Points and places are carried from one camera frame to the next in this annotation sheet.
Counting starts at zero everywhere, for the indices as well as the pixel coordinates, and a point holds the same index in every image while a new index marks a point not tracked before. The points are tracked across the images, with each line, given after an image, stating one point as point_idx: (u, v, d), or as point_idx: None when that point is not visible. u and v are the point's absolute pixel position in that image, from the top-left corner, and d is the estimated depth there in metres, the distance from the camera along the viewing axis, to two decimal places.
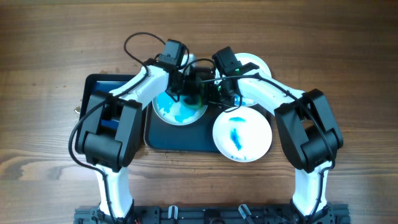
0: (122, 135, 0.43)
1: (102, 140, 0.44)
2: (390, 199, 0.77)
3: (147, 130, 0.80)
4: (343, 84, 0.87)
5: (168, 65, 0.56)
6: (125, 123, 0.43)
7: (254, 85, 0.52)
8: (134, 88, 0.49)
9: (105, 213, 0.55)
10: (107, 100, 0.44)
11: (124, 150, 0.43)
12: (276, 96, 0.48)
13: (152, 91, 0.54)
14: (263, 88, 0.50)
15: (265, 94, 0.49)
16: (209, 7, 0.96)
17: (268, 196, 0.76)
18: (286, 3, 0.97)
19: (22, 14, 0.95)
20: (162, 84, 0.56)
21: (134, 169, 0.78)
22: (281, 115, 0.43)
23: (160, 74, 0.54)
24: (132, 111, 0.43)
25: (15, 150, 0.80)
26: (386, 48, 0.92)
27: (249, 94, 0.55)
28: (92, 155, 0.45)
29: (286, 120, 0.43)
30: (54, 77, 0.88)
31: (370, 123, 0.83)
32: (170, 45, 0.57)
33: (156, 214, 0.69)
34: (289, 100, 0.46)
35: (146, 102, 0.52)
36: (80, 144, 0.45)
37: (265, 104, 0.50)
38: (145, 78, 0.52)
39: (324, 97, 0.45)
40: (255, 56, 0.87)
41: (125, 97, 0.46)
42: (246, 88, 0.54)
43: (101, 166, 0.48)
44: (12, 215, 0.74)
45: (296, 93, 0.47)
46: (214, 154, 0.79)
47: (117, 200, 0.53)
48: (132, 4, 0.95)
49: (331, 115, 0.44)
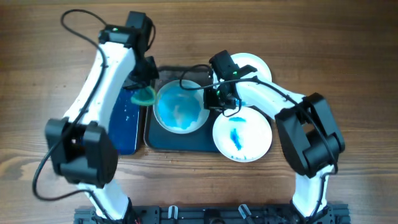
0: (94, 162, 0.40)
1: (76, 169, 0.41)
2: (390, 199, 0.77)
3: (147, 130, 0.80)
4: (342, 85, 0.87)
5: (127, 35, 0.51)
6: (93, 153, 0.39)
7: (253, 88, 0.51)
8: (92, 98, 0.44)
9: (104, 218, 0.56)
10: (62, 134, 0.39)
11: (101, 173, 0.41)
12: (276, 99, 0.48)
13: (117, 80, 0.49)
14: (262, 91, 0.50)
15: (265, 99, 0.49)
16: (209, 7, 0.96)
17: (268, 196, 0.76)
18: (286, 3, 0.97)
19: (22, 14, 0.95)
20: (128, 64, 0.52)
21: (134, 169, 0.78)
22: (280, 119, 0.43)
23: (120, 53, 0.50)
24: (94, 139, 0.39)
25: (15, 150, 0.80)
26: (386, 48, 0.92)
27: (246, 97, 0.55)
28: (73, 180, 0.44)
29: (286, 126, 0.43)
30: (54, 76, 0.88)
31: (370, 123, 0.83)
32: (132, 17, 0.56)
33: (156, 214, 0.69)
34: (289, 104, 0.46)
35: (113, 99, 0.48)
36: (56, 172, 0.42)
37: (264, 107, 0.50)
38: (102, 71, 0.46)
39: (326, 101, 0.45)
40: (255, 56, 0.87)
41: (83, 118, 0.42)
42: (244, 91, 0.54)
43: (84, 185, 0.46)
44: (12, 215, 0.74)
45: (296, 96, 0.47)
46: (214, 154, 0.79)
47: (112, 208, 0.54)
48: (132, 4, 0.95)
49: (332, 120, 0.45)
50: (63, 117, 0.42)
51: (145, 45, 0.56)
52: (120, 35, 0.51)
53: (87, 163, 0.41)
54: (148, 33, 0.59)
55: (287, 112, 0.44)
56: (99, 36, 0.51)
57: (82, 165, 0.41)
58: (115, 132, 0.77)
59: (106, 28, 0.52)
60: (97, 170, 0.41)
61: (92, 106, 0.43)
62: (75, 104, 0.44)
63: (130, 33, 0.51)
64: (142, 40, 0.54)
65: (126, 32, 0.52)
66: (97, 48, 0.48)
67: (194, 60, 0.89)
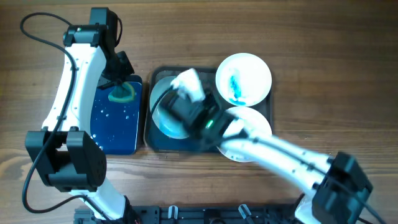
0: (81, 167, 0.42)
1: (66, 176, 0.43)
2: (390, 200, 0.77)
3: (147, 130, 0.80)
4: (342, 85, 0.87)
5: (92, 32, 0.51)
6: (78, 158, 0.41)
7: (252, 149, 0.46)
8: (68, 104, 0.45)
9: (104, 218, 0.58)
10: (44, 145, 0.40)
11: (89, 176, 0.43)
12: (297, 169, 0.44)
13: (91, 81, 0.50)
14: (269, 155, 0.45)
15: (278, 164, 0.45)
16: (209, 7, 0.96)
17: (269, 196, 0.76)
18: (286, 3, 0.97)
19: (22, 14, 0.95)
20: (100, 61, 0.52)
21: (134, 169, 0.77)
22: (320, 204, 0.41)
23: (89, 53, 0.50)
24: (75, 144, 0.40)
25: (16, 150, 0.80)
26: (386, 48, 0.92)
27: (237, 150, 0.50)
28: (64, 188, 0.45)
29: (329, 210, 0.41)
30: (55, 77, 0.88)
31: (370, 123, 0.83)
32: (96, 13, 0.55)
33: (156, 214, 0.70)
34: (316, 172, 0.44)
35: (91, 99, 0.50)
36: (46, 183, 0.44)
37: (275, 170, 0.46)
38: (74, 74, 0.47)
39: (354, 160, 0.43)
40: (254, 56, 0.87)
41: (61, 126, 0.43)
42: (233, 144, 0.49)
43: (75, 191, 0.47)
44: (11, 215, 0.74)
45: (318, 161, 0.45)
46: (214, 154, 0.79)
47: (111, 210, 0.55)
48: (131, 4, 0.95)
49: (362, 173, 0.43)
50: (42, 127, 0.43)
51: (113, 42, 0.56)
52: (85, 34, 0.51)
53: (76, 169, 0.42)
54: (115, 26, 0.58)
55: (323, 192, 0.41)
56: (64, 38, 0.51)
57: (71, 172, 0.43)
58: (115, 133, 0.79)
59: (69, 28, 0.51)
60: (86, 174, 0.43)
61: (69, 111, 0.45)
62: (51, 112, 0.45)
63: (96, 30, 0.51)
64: (109, 35, 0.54)
65: (91, 29, 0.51)
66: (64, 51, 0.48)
67: (194, 60, 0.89)
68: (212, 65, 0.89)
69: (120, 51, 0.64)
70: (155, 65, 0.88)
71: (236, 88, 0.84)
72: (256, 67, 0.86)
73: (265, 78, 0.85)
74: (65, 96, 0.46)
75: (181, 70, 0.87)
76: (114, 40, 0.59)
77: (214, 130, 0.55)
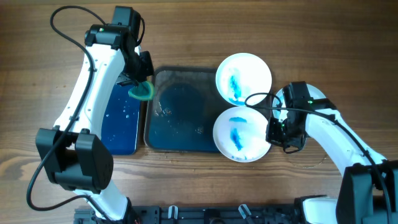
0: (87, 169, 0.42)
1: (72, 177, 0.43)
2: None
3: (147, 130, 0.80)
4: (343, 84, 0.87)
5: (115, 33, 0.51)
6: (84, 160, 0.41)
7: (326, 126, 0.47)
8: (82, 104, 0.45)
9: (104, 218, 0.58)
10: (54, 144, 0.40)
11: (96, 179, 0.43)
12: (353, 152, 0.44)
13: (107, 84, 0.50)
14: (339, 135, 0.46)
15: (337, 143, 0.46)
16: (209, 7, 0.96)
17: (269, 196, 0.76)
18: (286, 3, 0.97)
19: (22, 14, 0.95)
20: (119, 65, 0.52)
21: (134, 169, 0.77)
22: (349, 176, 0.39)
23: (108, 55, 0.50)
24: (86, 147, 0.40)
25: (16, 150, 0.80)
26: (385, 49, 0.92)
27: (314, 136, 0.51)
28: (68, 186, 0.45)
29: (352, 182, 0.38)
30: (54, 76, 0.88)
31: (371, 123, 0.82)
32: (120, 12, 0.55)
33: (156, 214, 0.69)
34: (365, 162, 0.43)
35: (104, 101, 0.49)
36: (51, 181, 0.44)
37: (333, 149, 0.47)
38: (91, 75, 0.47)
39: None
40: (260, 58, 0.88)
41: (73, 127, 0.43)
42: (312, 128, 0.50)
43: (79, 191, 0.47)
44: (11, 215, 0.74)
45: (375, 156, 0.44)
46: (214, 154, 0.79)
47: (111, 211, 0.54)
48: (131, 4, 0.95)
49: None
50: (54, 126, 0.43)
51: (134, 43, 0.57)
52: (107, 35, 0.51)
53: (82, 171, 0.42)
54: (137, 27, 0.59)
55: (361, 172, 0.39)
56: (86, 37, 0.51)
57: (77, 172, 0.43)
58: (116, 133, 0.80)
59: (92, 28, 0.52)
60: (92, 177, 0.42)
61: (82, 112, 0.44)
62: (65, 111, 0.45)
63: (117, 32, 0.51)
64: (130, 38, 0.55)
65: (113, 32, 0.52)
66: (84, 50, 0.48)
67: (194, 60, 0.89)
68: (212, 65, 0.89)
69: (143, 51, 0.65)
70: (155, 65, 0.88)
71: (236, 88, 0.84)
72: (260, 68, 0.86)
73: (265, 78, 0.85)
74: (81, 96, 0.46)
75: (181, 71, 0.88)
76: (136, 41, 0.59)
77: (309, 105, 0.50)
